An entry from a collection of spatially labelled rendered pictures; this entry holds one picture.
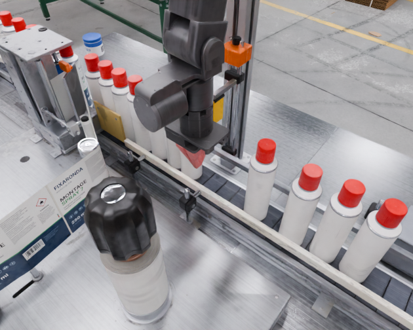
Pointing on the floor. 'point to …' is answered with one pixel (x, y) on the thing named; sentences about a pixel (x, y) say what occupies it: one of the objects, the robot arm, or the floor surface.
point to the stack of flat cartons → (375, 3)
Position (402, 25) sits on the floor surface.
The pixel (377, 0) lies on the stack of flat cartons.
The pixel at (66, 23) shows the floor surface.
